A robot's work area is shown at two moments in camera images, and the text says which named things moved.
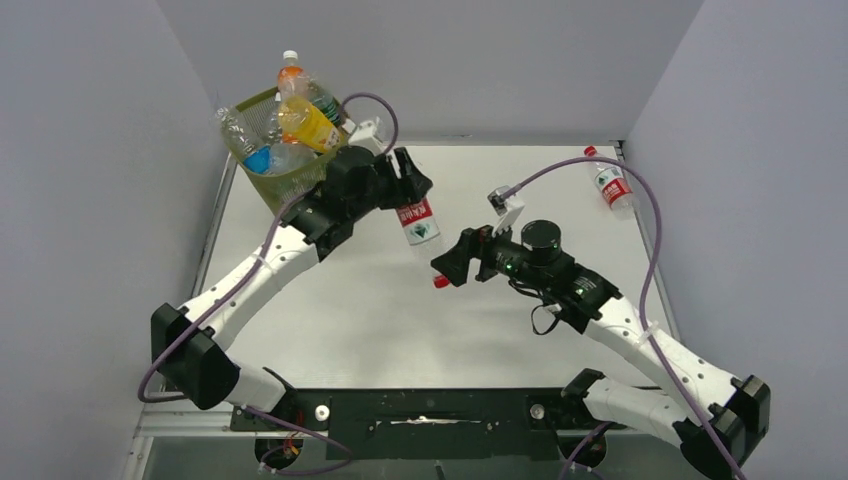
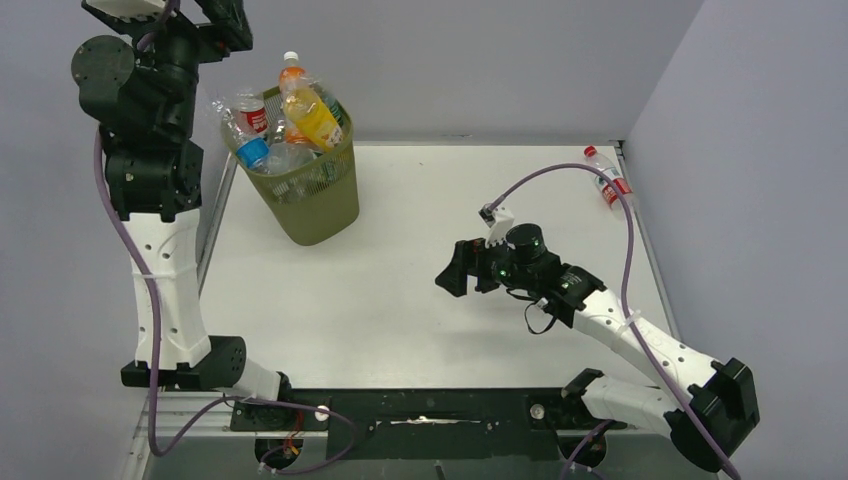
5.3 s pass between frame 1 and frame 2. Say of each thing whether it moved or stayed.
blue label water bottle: stayed
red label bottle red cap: moved
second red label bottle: stayed
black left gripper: moved
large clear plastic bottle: stayed
